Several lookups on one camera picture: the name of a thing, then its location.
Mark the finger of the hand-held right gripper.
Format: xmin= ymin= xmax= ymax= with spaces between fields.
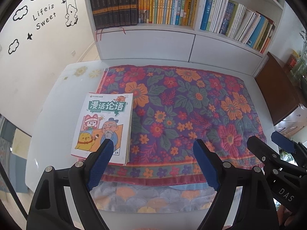
xmin=271 ymin=131 xmax=307 ymax=171
xmin=247 ymin=135 xmax=281 ymax=173

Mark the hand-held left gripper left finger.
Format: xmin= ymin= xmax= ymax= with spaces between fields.
xmin=26 ymin=138 xmax=114 ymax=230

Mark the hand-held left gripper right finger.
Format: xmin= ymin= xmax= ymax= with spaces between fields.
xmin=193 ymin=139 xmax=280 ymax=230

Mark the white comic Analects book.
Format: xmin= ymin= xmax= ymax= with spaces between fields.
xmin=71 ymin=92 xmax=134 ymax=166

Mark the row of thin paperback books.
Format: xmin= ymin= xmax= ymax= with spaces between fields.
xmin=200 ymin=0 xmax=276 ymax=54

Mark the person's right hand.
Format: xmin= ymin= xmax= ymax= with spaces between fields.
xmin=277 ymin=206 xmax=295 ymax=230

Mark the green potted plant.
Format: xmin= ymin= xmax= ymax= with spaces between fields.
xmin=280 ymin=149 xmax=295 ymax=163

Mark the brown wooden cabinet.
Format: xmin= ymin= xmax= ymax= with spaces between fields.
xmin=255 ymin=51 xmax=307 ymax=126

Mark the floral blanket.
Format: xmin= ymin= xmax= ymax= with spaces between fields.
xmin=79 ymin=65 xmax=269 ymax=215

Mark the plant in glass vase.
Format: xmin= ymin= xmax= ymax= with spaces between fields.
xmin=291 ymin=27 xmax=307 ymax=87

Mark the colourful package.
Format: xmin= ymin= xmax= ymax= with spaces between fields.
xmin=286 ymin=50 xmax=301 ymax=76

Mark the white bookshelf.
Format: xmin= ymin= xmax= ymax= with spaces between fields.
xmin=82 ymin=0 xmax=286 ymax=77

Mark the row of black hardcover volumes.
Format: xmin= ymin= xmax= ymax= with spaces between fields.
xmin=88 ymin=0 xmax=139 ymax=30

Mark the bear on swing wall decal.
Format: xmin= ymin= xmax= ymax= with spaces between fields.
xmin=65 ymin=0 xmax=79 ymax=27

